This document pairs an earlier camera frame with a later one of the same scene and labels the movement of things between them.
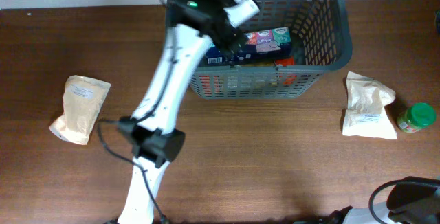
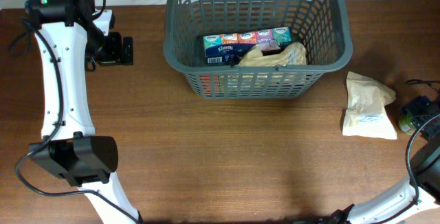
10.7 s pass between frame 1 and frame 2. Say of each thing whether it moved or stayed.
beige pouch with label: moved
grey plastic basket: stayed
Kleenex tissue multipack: stayed
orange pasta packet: moved
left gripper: moved
